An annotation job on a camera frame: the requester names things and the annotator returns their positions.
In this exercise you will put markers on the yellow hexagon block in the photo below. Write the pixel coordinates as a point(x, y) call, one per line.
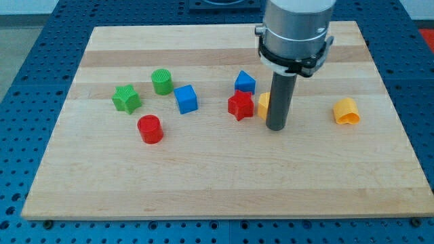
point(263, 104)

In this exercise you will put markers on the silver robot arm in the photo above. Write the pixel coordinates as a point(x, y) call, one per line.
point(293, 36)

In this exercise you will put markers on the red star block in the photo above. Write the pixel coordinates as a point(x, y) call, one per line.
point(241, 105)

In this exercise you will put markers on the blue triangle block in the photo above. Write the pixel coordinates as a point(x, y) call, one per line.
point(245, 83)

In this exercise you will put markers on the green star block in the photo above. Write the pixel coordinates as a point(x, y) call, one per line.
point(126, 99)

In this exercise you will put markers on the blue cube block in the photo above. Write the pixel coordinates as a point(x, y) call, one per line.
point(186, 99)

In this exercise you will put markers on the wooden board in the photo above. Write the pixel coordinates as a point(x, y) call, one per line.
point(210, 165)

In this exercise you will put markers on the red cylinder block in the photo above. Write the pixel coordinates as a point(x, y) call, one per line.
point(150, 129)

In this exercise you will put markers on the green cylinder block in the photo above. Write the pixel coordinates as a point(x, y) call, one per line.
point(162, 81)

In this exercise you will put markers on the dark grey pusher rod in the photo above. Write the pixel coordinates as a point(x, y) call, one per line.
point(282, 88)

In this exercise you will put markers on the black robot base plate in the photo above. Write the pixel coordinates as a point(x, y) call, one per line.
point(223, 4)

